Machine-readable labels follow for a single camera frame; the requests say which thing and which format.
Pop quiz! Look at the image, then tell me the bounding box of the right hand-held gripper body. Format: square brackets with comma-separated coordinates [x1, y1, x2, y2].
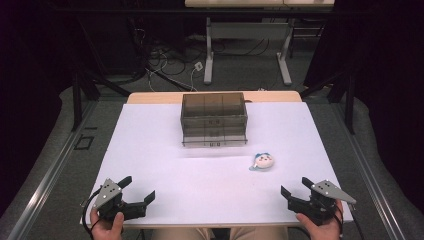
[287, 179, 357, 227]

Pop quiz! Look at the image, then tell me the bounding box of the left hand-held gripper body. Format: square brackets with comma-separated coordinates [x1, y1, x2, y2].
[92, 178, 148, 223]

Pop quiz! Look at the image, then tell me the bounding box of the person's right hand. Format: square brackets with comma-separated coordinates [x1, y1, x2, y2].
[295, 199, 345, 240]

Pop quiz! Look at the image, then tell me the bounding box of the person's left hand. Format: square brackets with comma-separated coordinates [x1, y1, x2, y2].
[89, 207, 126, 240]

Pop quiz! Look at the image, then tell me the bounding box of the white and blue plush toy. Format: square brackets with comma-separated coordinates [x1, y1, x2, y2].
[248, 152, 275, 172]

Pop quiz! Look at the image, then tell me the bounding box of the person's left leg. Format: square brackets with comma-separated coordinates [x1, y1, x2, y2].
[150, 227, 214, 240]

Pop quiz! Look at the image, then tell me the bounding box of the person's leg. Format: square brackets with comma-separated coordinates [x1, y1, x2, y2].
[229, 226, 290, 240]
[150, 227, 214, 240]

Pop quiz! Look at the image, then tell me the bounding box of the person's right leg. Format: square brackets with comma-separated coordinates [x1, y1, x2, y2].
[229, 226, 290, 240]

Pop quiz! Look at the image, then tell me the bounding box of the white table mat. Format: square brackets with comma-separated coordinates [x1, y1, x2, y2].
[80, 101, 354, 226]

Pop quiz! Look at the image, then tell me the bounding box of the black metal stand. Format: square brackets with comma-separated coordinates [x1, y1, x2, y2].
[70, 70, 132, 132]
[299, 68, 356, 135]

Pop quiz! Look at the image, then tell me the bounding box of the transparent grey drawer organizer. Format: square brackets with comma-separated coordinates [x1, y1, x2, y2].
[180, 92, 250, 149]

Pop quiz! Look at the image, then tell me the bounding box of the dark curtain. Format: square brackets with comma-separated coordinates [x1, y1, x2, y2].
[0, 0, 81, 218]
[304, 0, 424, 214]

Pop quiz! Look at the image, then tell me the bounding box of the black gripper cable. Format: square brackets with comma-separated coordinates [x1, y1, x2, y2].
[334, 199, 366, 240]
[80, 187, 103, 240]

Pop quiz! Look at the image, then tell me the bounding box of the aluminium floor rail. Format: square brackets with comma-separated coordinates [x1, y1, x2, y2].
[331, 102, 408, 240]
[5, 99, 100, 240]

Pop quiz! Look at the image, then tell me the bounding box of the black cable bundle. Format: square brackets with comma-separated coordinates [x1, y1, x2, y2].
[131, 19, 205, 93]

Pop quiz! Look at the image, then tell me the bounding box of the white desk frame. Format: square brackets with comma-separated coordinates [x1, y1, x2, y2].
[203, 16, 295, 87]

